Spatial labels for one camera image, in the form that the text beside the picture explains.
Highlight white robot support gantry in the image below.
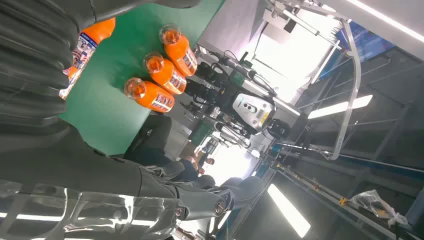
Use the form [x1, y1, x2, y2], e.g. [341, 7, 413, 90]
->
[264, 0, 364, 162]

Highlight green table mat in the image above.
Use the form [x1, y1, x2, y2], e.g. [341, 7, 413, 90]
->
[58, 0, 227, 157]

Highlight ceiling light panel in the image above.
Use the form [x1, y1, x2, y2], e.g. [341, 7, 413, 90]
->
[307, 94, 374, 120]
[266, 183, 312, 239]

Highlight clear plastic bag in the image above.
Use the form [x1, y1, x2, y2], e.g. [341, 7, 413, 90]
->
[349, 189, 409, 228]

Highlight person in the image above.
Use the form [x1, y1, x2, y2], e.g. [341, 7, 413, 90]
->
[124, 114, 216, 186]

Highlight standing humanoid robot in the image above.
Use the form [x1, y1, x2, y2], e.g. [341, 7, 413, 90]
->
[180, 49, 292, 150]

